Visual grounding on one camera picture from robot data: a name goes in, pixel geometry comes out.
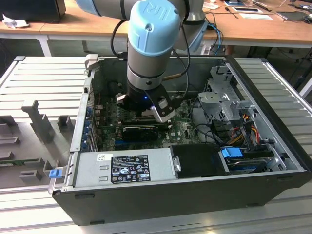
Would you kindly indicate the silver topped CPU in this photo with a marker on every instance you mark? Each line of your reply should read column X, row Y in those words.
column 147, row 112

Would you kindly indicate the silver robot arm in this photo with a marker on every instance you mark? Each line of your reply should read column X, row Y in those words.
column 151, row 44

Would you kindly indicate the CPU socket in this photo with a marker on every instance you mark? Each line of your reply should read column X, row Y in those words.
column 143, row 118

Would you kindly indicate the black RAM slot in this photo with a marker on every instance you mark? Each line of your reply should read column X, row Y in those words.
column 136, row 121
column 161, row 125
column 164, row 127

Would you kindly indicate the black graphics card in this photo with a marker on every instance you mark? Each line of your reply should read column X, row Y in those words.
column 140, row 134

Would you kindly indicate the green motherboard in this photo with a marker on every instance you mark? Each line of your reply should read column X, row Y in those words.
column 181, row 132

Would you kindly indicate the grey plastic case latch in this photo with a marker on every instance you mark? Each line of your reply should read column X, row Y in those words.
column 91, row 61

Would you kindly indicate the silver metal drive cage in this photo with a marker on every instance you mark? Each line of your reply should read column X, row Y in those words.
column 213, row 100

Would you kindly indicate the silver power supply unit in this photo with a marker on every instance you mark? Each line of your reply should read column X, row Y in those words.
column 90, row 170

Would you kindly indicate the pale blue teach pendant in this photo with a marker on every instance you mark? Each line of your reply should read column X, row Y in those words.
column 197, row 36

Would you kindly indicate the wooden desk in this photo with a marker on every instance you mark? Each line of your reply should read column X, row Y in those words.
column 73, row 24

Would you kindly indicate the black PC case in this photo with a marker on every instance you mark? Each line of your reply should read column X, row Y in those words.
column 158, row 204

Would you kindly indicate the hard disk with blue carrier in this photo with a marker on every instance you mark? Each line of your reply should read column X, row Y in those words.
column 230, row 153

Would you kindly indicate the blue plastic latch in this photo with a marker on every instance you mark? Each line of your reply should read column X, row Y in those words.
column 54, row 174

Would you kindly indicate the grey parts rack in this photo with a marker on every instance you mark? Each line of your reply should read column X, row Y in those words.
column 34, row 148

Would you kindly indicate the green RAM stick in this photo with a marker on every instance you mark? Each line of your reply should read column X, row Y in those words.
column 19, row 161

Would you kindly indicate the black box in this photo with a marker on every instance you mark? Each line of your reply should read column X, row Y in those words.
column 31, row 9

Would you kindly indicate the white framed tablet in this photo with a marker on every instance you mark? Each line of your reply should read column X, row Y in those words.
column 246, row 9

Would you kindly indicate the white paper sheet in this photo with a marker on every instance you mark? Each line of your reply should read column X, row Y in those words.
column 256, row 16

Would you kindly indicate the crumpled white paper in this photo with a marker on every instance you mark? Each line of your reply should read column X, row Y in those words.
column 14, row 23

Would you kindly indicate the grey laptop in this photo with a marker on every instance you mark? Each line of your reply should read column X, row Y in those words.
column 292, row 15

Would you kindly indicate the small grey wrist camera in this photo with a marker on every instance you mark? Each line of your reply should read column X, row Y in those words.
column 121, row 98

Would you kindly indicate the white camera on black bracket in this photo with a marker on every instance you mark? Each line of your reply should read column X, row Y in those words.
column 162, row 117

